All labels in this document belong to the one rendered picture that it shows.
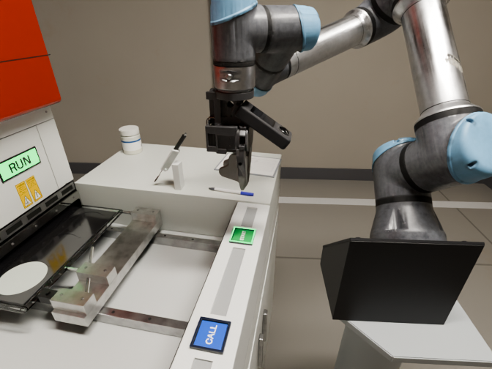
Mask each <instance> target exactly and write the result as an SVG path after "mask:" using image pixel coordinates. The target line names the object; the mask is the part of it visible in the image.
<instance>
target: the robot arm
mask: <svg viewBox="0 0 492 369"><path fill-rule="evenodd" d="M449 2H450V0H364V1H363V2H362V3H361V4H360V5H359V6H358V7H356V8H354V9H352V10H350V11H348V12H347V13H346V14H345V16H344V17H343V18H341V19H339V20H336V21H334V22H332V23H329V24H327V25H325V26H322V27H321V23H320V19H319V16H318V13H317V12H316V10H315V9H314V8H312V7H307V6H303V5H296V4H292V5H261V4H258V2H257V1H256V0H211V5H210V25H211V27H212V55H213V70H214V82H215V88H211V89H210V90H209V91H207V92H206V99H207V100H209V112H210V117H209V118H210V120H209V118H207V119H206V126H205V131H206V151H207V152H216V154H227V152H233V154H230V156H229V158H228V159H227V160H224V162H223V167H220V168H219V174H220V175H221V176H223V177H225V178H228V179H232V180H234V181H237V182H238V183H239V186H240V189H241V190H244V189H245V188H246V186H247V184H248V182H249V177H250V164H251V157H252V145H253V130H255V131H256V132H258V133H259V134H261V135H262V136H264V137H265V138H266V139H268V140H269V141H271V142H272V143H273V144H275V145H276V146H278V147H279V148H281V149H285V148H286V147H287V146H288V145H289V144H290V142H291V137H292V133H291V132H290V131H289V130H287V129H286V128H285V127H283V126H282V125H280V124H279V123H277V122H276V121H275V120H274V119H272V118H271V117H269V116H267V115H266V114H265V113H264V112H262V111H261V110H259V109H258V108H257V107H255V106H254V105H253V104H251V103H250V102H248V101H247V100H249V99H252V98H253V97H262V96H264V95H265V94H267V92H269V91H270V90H271V89H272V86H274V85H275V84H276V83H279V82H281V81H283V80H285V79H287V78H290V77H291V76H293V75H296V74H298V73H300V72H302V71H304V70H306V69H308V68H311V67H313V66H315V65H317V64H319V63H321V62H324V61H326V60H327V59H330V58H332V57H333V56H337V55H338V54H340V53H342V52H344V51H347V50H349V49H351V48H353V49H360V48H363V47H365V46H366V45H369V44H371V43H372V42H375V41H377V40H380V39H381V38H383V37H385V36H387V35H388V34H390V33H392V32H394V31H395V30H396V29H398V28H399V27H401V26H402V27H403V34H404V38H405V42H406V49H407V53H408V57H409V64H410V68H411V74H412V78H413V82H414V89H415V93H416V97H417V104H418V108H419V112H420V118H418V120H417V121H416V122H415V124H414V132H415V136H416V138H412V137H408V138H399V139H398V140H396V141H395V140H392V141H389V142H386V143H384V144H383V145H381V146H380V147H379V148H378V149H377V150H376V151H375V152H374V153H373V164H372V172H373V182H374V192H375V202H376V214H375V217H374V220H373V225H372V228H371V231H370V238H371V239H414V240H436V241H447V235H446V233H445V231H444V230H443V228H442V226H441V223H440V222H439V219H438V218H437V216H436V213H435V212H434V210H433V202H432V196H431V193H432V192H436V191H439V190H444V189H447V188H451V187H456V186H459V185H469V184H473V183H475V182H478V181H480V180H482V179H487V178H489V177H492V114H491V113H487V112H483V109H482V107H480V106H478V105H475V104H472V103H471V102H470V99H469V93H468V90H467V87H466V82H465V78H464V75H463V69H462V66H461V61H460V57H459V54H458V49H457V45H456V42H455V37H454V34H453V30H452V24H451V21H450V16H449V13H448V9H447V5H448V4H449ZM244 100H245V101H244ZM231 101H232V102H233V103H234V104H233V103H232V102H231ZM243 101H244V102H243ZM207 120H208V123H207ZM210 124H211V125H210Z"/></svg>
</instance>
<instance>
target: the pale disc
mask: <svg viewBox="0 0 492 369"><path fill-rule="evenodd" d="M47 271H48V268H47V266H46V265H45V264H44V263H42V262H38V261H34V262H29V263H25V264H21V265H19V266H16V267H14V268H12V269H11V270H9V271H8V272H6V273H5V274H3V275H2V276H1V277H0V294H3V295H13V294H19V293H21V292H24V291H27V290H29V289H30V288H32V287H34V286H35V285H37V284H38V283H39V282H40V281H41V280H42V279H43V278H44V277H45V276H46V274H47Z"/></svg>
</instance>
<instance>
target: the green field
mask: <svg viewBox="0 0 492 369"><path fill-rule="evenodd" d="M39 161H40V160H39V158H38V156H37V153H36V150H35V148H34V149H31V150H29V151H27V152H25V153H23V154H21V155H18V156H17V157H14V158H12V159H11V160H8V161H7V162H4V163H2V164H0V174H1V176H2V178H3V180H6V179H9V178H10V177H12V176H14V175H16V174H18V173H20V172H21V171H24V170H25V169H27V168H29V167H31V166H33V165H35V164H36V163H38V162H39Z"/></svg>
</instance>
